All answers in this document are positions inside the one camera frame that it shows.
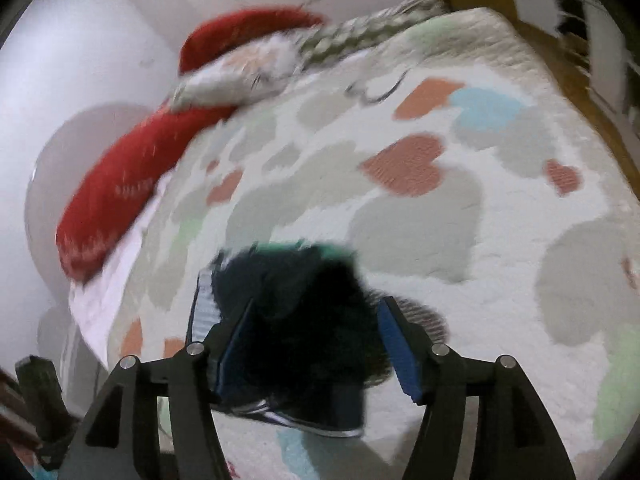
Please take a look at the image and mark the green dotted pillow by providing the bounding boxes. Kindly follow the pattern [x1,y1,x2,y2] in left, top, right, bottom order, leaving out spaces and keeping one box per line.
[297,0,451,68]

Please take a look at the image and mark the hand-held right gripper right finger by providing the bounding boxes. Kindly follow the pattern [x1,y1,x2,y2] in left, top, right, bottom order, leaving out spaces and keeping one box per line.
[376,296,571,480]

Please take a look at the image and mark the floral print pillow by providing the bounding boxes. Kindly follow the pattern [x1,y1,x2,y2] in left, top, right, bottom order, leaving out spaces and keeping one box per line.
[172,35,306,111]

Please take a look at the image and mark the dark navy striped pants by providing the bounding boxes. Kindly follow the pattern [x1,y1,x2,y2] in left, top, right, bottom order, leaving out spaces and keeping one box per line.
[186,242,448,438]

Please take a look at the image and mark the white bed sheet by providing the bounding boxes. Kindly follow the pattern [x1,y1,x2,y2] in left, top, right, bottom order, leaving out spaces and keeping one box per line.
[67,170,173,361]

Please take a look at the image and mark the long red bolster pillow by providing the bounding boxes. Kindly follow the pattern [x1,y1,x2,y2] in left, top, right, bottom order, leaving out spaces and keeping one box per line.
[55,102,238,283]

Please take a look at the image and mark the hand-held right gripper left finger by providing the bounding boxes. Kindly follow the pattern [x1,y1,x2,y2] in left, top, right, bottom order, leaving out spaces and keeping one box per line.
[57,300,256,480]

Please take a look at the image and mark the heart patterned quilt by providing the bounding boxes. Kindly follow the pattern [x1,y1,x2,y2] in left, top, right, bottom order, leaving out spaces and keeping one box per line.
[107,7,640,480]

